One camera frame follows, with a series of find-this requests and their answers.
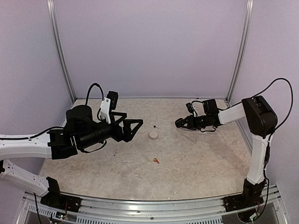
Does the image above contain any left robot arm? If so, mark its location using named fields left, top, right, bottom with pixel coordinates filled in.
left=0, top=105, right=143, bottom=208

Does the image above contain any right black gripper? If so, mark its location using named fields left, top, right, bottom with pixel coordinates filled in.
left=178, top=114, right=210, bottom=130

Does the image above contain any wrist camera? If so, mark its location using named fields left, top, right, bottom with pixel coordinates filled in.
left=99, top=91, right=119, bottom=124
left=186, top=103, right=197, bottom=117

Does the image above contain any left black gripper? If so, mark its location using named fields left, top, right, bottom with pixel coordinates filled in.
left=78, top=112, right=143, bottom=149

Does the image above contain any left aluminium frame post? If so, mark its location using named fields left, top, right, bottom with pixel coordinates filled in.
left=47, top=0, right=77, bottom=103

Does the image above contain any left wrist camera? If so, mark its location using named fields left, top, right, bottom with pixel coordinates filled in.
left=99, top=91, right=119, bottom=124

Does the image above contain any right aluminium frame post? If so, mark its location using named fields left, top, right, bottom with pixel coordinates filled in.
left=226, top=0, right=254, bottom=103

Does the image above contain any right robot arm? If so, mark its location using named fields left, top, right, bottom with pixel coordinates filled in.
left=175, top=96, right=278, bottom=211

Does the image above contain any pink earbud charging case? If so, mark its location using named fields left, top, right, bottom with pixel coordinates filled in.
left=149, top=131, right=158, bottom=140

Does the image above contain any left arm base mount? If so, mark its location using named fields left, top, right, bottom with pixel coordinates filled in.
left=41, top=177, right=82, bottom=213

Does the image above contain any front aluminium rail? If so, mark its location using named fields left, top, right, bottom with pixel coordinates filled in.
left=16, top=189, right=288, bottom=224

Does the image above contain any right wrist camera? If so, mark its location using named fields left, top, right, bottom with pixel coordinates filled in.
left=186, top=103, right=197, bottom=117

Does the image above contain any black earbud charging case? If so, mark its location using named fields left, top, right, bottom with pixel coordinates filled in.
left=175, top=118, right=185, bottom=128

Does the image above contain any aluminium frame post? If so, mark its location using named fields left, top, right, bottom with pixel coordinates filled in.
left=47, top=0, right=77, bottom=103
left=226, top=0, right=254, bottom=103

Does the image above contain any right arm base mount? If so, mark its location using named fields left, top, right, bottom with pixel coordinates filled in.
left=223, top=179, right=266, bottom=212

